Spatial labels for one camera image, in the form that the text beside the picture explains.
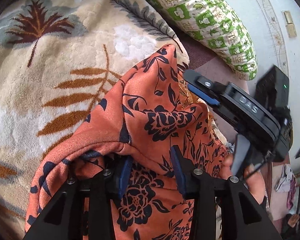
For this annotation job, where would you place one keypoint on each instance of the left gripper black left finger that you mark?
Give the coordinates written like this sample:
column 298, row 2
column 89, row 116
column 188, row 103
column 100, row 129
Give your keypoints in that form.
column 81, row 209

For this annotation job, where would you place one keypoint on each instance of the orange floral print top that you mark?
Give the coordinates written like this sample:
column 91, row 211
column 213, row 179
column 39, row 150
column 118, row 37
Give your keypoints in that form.
column 142, row 116

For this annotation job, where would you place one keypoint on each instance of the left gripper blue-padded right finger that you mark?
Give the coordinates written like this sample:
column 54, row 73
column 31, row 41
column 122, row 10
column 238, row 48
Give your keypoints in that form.
column 242, row 216

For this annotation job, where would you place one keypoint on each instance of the cream leaf-pattern fleece blanket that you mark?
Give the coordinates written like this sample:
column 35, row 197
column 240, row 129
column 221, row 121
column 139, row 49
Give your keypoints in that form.
column 58, row 58

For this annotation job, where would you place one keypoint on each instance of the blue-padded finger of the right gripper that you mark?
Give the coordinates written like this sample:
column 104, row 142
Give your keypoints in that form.
column 208, row 100

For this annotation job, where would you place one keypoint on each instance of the right hand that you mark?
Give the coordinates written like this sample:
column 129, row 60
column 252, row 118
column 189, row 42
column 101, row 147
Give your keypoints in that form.
column 254, row 181

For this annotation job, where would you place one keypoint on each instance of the black camera box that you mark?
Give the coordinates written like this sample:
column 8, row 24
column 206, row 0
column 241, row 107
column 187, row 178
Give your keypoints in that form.
column 272, row 90

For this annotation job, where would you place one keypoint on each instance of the green white patterned pillow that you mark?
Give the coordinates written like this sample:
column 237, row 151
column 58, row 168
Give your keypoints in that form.
column 217, row 26

